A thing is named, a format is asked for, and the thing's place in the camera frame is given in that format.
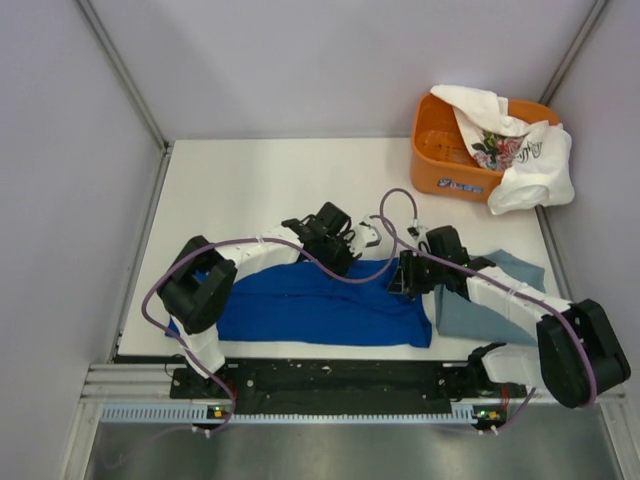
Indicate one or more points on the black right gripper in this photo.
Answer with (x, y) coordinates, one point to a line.
(405, 280)

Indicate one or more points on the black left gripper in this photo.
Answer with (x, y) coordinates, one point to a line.
(342, 267)

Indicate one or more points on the blue printed t shirt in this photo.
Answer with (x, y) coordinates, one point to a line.
(300, 303)

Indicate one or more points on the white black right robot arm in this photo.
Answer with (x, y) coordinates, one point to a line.
(568, 349)

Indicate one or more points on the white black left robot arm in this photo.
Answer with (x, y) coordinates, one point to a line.
(195, 294)

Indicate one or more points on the folded grey blue t shirt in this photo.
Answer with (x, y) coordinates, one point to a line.
(458, 317)

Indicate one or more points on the orange plastic basket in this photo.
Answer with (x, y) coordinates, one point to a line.
(441, 163)

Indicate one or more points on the white floral t shirt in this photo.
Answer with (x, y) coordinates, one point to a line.
(532, 156)

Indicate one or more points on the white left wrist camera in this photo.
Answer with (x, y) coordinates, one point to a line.
(364, 235)

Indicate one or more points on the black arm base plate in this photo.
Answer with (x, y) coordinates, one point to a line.
(351, 387)

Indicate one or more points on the aluminium frame rail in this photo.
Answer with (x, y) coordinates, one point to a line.
(174, 381)

